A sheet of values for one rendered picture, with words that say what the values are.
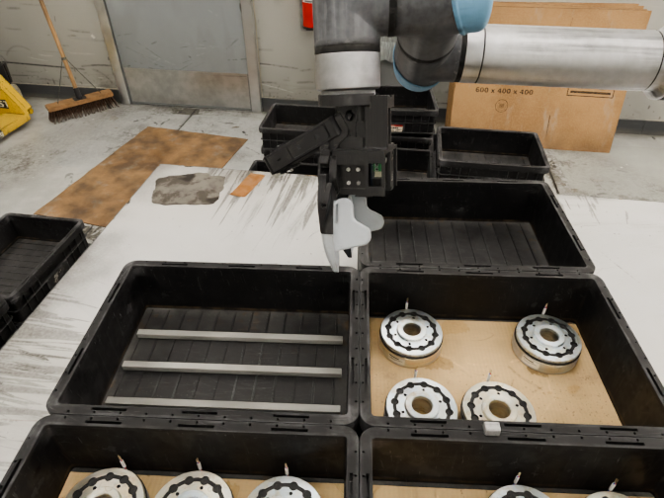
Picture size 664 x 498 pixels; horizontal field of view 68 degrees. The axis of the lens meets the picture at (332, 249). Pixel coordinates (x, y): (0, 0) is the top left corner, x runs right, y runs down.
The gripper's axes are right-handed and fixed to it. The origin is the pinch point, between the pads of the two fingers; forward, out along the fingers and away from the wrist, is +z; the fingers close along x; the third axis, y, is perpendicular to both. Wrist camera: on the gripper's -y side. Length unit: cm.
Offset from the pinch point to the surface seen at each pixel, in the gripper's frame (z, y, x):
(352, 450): 19.8, 5.0, -12.2
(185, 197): 7, -66, 60
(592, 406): 26.2, 34.5, 13.9
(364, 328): 13.1, 1.8, 5.4
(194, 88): -27, -195, 266
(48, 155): 10, -249, 181
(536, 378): 24.1, 26.6, 16.2
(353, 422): 18.6, 4.2, -8.8
